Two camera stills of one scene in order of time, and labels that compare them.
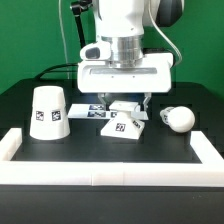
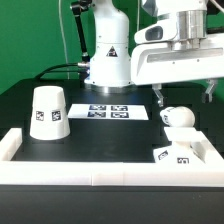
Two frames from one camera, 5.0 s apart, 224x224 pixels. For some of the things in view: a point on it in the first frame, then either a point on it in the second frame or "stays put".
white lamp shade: (49, 117) stays put
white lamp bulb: (179, 118) stays put
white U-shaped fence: (209, 172) stays put
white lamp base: (123, 124) to (187, 147)
